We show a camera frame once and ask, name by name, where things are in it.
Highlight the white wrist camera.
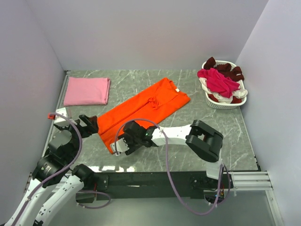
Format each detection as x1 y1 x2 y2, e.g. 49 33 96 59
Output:
48 107 76 127
110 138 129 156

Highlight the dark red t shirt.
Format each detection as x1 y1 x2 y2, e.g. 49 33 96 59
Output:
202 57 245 82

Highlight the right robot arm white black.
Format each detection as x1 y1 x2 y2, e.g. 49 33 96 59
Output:
110 119 224 188

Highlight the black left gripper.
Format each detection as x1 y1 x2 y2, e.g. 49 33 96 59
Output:
54 113 98 161

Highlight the orange t shirt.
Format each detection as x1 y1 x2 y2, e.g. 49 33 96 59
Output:
97 78 190 154

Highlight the white laundry basket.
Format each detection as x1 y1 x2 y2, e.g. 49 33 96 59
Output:
199 57 248 110

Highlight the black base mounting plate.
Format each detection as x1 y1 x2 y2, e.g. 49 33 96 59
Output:
75 171 234 203

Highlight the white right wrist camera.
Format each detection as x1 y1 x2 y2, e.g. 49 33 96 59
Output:
110 138 129 156

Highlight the aluminium frame rail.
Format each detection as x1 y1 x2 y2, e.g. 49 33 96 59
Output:
24 172 274 193

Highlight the magenta t shirt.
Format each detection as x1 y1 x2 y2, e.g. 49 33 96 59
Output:
197 68 240 98

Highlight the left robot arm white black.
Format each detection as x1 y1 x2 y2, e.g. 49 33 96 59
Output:
5 115 98 226

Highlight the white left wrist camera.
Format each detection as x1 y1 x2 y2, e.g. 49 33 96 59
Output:
48 107 76 127

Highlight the folded pink t shirt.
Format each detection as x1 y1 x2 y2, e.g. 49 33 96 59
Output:
63 77 111 106

